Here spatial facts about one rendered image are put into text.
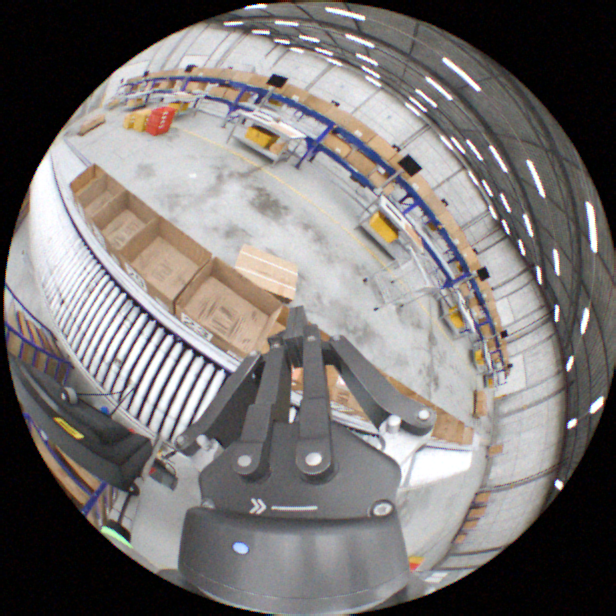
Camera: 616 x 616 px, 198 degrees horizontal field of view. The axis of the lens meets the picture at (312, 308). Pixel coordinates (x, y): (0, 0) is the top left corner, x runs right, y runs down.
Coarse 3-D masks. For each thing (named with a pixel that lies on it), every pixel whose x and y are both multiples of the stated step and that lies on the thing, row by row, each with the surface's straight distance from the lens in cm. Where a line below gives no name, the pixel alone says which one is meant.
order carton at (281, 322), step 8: (280, 312) 100; (288, 312) 97; (280, 320) 106; (272, 328) 106; (280, 328) 108; (328, 336) 103; (264, 344) 102; (264, 352) 101; (328, 368) 110; (328, 376) 107; (336, 376) 101; (296, 384) 91; (328, 384) 104
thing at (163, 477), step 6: (156, 468) 82; (162, 468) 88; (150, 474) 83; (156, 474) 82; (162, 474) 81; (168, 474) 82; (156, 480) 83; (162, 480) 82; (168, 480) 81; (174, 480) 81; (168, 486) 83; (174, 486) 83
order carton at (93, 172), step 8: (88, 168) 202; (96, 168) 197; (80, 176) 201; (88, 176) 206; (96, 176) 201; (72, 184) 200; (80, 184) 204; (88, 184) 203; (72, 192) 180; (80, 192) 199
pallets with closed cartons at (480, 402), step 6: (102, 114) 892; (90, 120) 901; (96, 120) 862; (102, 120) 875; (84, 126) 870; (90, 126) 859; (78, 132) 943; (84, 132) 851; (474, 390) 874; (474, 396) 878; (480, 396) 862; (486, 396) 951; (474, 402) 859; (480, 402) 857; (486, 402) 947; (480, 408) 850; (486, 408) 948; (474, 414) 847; (480, 414) 901; (486, 414) 952
